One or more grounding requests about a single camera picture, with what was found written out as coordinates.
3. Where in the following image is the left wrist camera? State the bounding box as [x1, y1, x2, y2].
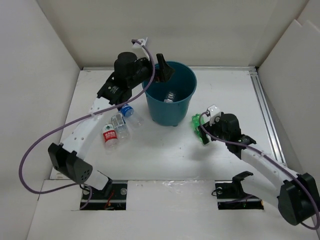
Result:
[131, 37, 148, 49]

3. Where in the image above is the blue label water bottle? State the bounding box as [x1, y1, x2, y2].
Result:
[119, 104, 144, 128]

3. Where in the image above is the red label water bottle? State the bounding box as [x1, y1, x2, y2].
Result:
[102, 123, 119, 153]

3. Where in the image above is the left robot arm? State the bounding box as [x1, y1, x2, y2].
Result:
[48, 52, 175, 199]

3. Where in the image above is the clear water bottle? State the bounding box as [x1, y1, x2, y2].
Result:
[163, 91, 179, 103]

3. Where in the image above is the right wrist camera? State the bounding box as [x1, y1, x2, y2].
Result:
[206, 104, 222, 126]

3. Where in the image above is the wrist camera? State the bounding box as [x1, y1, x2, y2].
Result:
[206, 104, 222, 126]
[131, 37, 148, 49]

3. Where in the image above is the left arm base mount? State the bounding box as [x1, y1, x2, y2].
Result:
[80, 180, 128, 211]

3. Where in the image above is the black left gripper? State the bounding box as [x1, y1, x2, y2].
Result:
[128, 53, 175, 89]

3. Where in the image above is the green plastic bottle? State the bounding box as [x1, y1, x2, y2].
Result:
[191, 113, 204, 145]

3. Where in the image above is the teal plastic bin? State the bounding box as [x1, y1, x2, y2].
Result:
[145, 61, 197, 127]

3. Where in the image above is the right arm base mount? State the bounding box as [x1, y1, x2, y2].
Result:
[211, 171, 264, 210]

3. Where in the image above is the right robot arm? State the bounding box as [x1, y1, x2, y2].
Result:
[197, 111, 320, 226]

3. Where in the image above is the clear white cap bottle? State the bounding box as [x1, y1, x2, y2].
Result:
[111, 113, 130, 144]

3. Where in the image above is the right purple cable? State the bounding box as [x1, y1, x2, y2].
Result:
[198, 111, 320, 230]

